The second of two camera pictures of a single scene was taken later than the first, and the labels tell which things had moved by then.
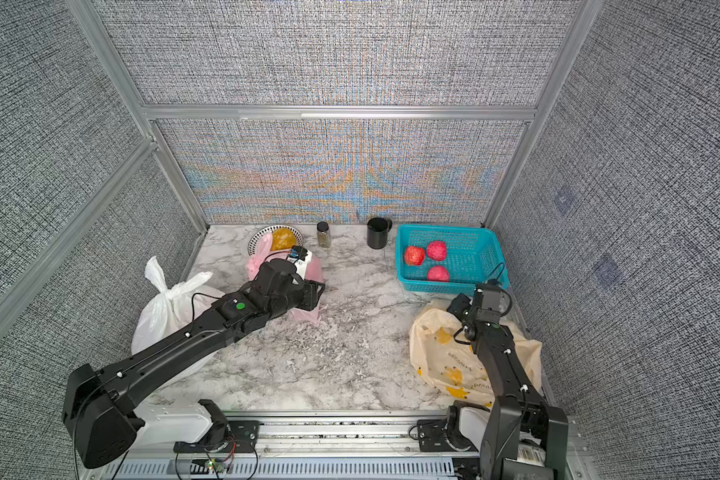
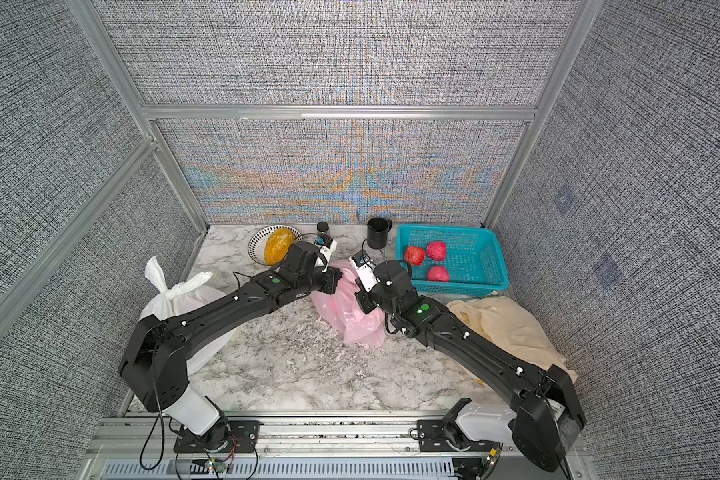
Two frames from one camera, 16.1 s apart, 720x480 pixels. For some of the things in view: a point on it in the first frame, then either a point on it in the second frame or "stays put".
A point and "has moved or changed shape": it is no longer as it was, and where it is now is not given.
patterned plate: (270, 230) stays put
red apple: (414, 255) stays put
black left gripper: (312, 294) → (333, 277)
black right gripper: (457, 305) → (365, 297)
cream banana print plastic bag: (454, 369) has moved or changed shape
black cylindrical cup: (377, 232) stays put
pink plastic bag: (264, 252) → (342, 309)
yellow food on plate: (282, 239) stays put
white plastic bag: (176, 308) stays put
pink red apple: (438, 273) stays put
